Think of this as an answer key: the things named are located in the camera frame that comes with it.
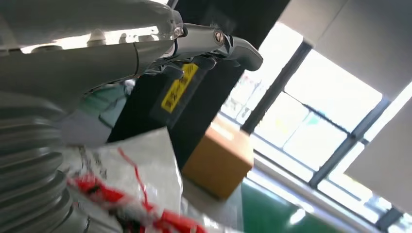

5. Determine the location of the white plastic mailer package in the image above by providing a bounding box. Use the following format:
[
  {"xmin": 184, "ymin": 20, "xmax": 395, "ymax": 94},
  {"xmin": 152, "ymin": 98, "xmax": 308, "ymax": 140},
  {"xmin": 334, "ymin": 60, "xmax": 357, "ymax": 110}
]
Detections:
[{"xmin": 59, "ymin": 126, "xmax": 208, "ymax": 233}]

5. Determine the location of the black inbound scanner machine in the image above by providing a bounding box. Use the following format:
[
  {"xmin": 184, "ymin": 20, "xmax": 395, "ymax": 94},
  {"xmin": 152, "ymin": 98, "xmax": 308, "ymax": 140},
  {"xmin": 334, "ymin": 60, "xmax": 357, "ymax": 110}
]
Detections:
[{"xmin": 107, "ymin": 0, "xmax": 291, "ymax": 170}]

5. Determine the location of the brown cardboard delivery box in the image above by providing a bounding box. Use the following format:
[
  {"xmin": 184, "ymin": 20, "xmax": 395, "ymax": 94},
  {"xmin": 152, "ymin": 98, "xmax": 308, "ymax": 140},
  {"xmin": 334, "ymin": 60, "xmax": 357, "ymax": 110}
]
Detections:
[{"xmin": 181, "ymin": 115, "xmax": 255, "ymax": 201}]

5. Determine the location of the green conveyor belt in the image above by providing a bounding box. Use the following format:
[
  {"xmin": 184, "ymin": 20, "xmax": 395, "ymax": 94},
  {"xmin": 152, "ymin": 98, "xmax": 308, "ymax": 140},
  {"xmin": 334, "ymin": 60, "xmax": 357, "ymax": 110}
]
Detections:
[{"xmin": 240, "ymin": 181, "xmax": 356, "ymax": 233}]

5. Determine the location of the window with dark frame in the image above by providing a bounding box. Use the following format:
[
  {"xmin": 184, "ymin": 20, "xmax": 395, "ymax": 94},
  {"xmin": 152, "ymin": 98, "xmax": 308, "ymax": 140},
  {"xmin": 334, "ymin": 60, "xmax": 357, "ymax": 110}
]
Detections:
[{"xmin": 219, "ymin": 21, "xmax": 412, "ymax": 233}]

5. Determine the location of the aluminium conveyor frame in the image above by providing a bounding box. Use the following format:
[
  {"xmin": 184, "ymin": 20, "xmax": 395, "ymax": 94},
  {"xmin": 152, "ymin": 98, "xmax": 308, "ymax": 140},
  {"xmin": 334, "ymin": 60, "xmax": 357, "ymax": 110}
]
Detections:
[{"xmin": 246, "ymin": 153, "xmax": 384, "ymax": 233}]

